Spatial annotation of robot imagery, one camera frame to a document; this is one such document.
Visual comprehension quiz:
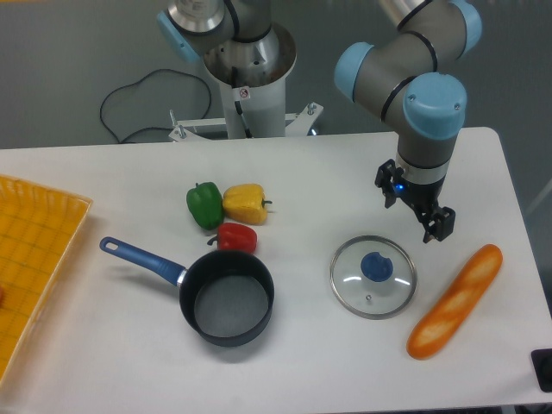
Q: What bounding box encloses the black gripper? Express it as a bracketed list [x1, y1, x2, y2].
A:
[374, 160, 455, 243]

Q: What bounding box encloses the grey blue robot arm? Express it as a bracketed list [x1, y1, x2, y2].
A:
[157, 1, 482, 241]

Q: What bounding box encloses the long orange baguette bread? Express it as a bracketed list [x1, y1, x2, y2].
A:
[406, 244, 503, 360]

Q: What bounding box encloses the glass pot lid blue knob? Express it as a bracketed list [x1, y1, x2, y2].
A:
[329, 235, 417, 320]

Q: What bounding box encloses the yellow bell pepper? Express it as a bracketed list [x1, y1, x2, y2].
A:
[223, 183, 272, 225]

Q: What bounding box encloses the red bell pepper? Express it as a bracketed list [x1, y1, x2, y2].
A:
[207, 223, 258, 254]

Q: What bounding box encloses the black object table corner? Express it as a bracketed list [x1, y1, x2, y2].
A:
[530, 348, 552, 392]

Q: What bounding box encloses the green bell pepper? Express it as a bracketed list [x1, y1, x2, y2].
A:
[186, 182, 224, 230]

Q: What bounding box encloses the yellow woven basket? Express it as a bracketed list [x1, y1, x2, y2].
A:
[1, 175, 92, 382]

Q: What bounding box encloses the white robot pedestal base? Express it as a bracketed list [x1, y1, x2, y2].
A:
[167, 23, 324, 142]

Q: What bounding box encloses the dark saucepan blue handle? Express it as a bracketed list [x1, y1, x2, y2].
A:
[99, 236, 275, 348]

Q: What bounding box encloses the black cable on floor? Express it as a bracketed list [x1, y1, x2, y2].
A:
[99, 67, 213, 144]

